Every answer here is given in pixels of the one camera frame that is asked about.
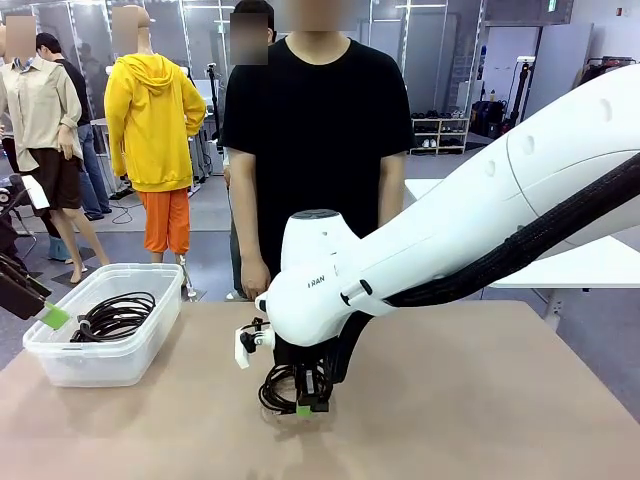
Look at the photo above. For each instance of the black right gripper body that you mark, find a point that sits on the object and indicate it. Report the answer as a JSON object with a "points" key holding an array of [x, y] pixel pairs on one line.
{"points": [[286, 356]]}

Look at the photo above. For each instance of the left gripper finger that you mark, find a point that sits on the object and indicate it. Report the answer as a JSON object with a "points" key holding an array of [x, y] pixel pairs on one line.
{"points": [[56, 316], [20, 272]]}

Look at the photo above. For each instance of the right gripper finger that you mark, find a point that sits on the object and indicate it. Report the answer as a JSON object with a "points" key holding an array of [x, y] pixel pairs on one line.
{"points": [[321, 395], [303, 411]]}

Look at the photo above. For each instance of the person's right forearm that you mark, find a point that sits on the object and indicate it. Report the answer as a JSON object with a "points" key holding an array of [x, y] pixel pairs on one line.
{"points": [[250, 230]]}

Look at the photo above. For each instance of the person's left forearm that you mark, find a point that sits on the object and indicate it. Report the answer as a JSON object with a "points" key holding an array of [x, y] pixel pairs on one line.
{"points": [[390, 210]]}

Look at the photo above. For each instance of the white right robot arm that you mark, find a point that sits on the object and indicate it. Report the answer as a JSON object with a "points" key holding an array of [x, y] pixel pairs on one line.
{"points": [[450, 225]]}

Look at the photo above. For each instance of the person's right hand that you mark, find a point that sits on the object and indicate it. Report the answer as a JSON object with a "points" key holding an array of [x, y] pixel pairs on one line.
{"points": [[256, 280]]}

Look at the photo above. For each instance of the clear plastic storage bin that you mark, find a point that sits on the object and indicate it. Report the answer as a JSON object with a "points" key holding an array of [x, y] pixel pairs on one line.
{"points": [[115, 360]]}

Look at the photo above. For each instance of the brown shorts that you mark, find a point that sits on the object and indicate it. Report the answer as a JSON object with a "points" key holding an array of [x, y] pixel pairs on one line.
{"points": [[65, 180]]}

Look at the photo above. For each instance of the mannequin stand base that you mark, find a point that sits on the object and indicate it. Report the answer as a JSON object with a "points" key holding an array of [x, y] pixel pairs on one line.
{"points": [[196, 295]]}

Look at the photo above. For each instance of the man in black shirt jeans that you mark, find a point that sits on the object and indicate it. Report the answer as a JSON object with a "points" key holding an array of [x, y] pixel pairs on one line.
{"points": [[95, 170]]}

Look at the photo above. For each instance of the mannequin in beige shirt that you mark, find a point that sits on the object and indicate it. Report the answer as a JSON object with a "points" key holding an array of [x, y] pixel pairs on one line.
{"points": [[67, 137]]}

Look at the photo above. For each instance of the orange cropped pants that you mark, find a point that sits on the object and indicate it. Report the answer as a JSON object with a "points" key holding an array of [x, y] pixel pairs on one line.
{"points": [[165, 220]]}

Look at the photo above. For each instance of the yellow hoodie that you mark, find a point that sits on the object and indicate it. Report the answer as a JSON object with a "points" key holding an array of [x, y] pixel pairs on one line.
{"points": [[150, 130]]}

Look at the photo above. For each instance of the black tripod stand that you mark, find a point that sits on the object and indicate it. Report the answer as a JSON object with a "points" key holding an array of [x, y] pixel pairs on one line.
{"points": [[219, 136]]}

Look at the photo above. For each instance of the person in black t-shirt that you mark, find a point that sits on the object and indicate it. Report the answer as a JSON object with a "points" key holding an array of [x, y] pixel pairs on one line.
{"points": [[320, 125]]}

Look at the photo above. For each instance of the mannequin in yellow hoodie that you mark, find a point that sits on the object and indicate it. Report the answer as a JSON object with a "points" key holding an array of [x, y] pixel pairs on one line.
{"points": [[143, 45]]}

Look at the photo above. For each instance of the white shoe rack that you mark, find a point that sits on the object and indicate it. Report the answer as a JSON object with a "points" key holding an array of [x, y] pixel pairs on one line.
{"points": [[440, 135]]}

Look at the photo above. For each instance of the large white table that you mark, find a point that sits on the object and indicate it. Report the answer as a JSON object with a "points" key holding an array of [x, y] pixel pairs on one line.
{"points": [[575, 270]]}

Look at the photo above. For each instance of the black bags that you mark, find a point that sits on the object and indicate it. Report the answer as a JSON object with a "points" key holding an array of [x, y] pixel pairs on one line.
{"points": [[482, 120]]}

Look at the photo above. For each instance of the black-haired bystander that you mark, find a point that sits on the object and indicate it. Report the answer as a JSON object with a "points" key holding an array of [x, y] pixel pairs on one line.
{"points": [[252, 7]]}

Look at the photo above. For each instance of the grey partition panel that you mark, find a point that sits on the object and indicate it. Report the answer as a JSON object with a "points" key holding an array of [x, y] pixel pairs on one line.
{"points": [[555, 60]]}

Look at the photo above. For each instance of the black clothes rack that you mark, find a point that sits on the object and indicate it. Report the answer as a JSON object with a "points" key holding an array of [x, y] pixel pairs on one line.
{"points": [[612, 59]]}

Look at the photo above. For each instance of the red fire alarm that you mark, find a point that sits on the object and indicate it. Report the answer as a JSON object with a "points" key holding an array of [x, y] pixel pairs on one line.
{"points": [[623, 11]]}

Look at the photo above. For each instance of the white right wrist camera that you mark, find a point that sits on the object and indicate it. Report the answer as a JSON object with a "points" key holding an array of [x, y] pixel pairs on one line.
{"points": [[242, 355]]}

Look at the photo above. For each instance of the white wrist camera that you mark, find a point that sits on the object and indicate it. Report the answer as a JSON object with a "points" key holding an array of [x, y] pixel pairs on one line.
{"points": [[37, 192], [242, 355]]}

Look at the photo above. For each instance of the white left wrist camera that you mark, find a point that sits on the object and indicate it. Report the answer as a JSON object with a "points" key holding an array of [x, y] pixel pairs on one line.
{"points": [[37, 192]]}

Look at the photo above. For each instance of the black camera pole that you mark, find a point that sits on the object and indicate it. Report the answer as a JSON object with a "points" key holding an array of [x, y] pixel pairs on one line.
{"points": [[520, 85]]}

